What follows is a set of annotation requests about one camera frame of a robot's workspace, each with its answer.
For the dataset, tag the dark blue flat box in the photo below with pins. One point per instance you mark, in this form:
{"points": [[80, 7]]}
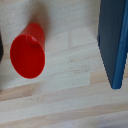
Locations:
{"points": [[113, 40]]}

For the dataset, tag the black open carrying case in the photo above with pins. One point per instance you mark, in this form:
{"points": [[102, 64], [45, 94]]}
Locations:
{"points": [[1, 46]]}

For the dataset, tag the red plastic cup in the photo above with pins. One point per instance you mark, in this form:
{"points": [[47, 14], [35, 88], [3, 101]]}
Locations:
{"points": [[28, 55]]}

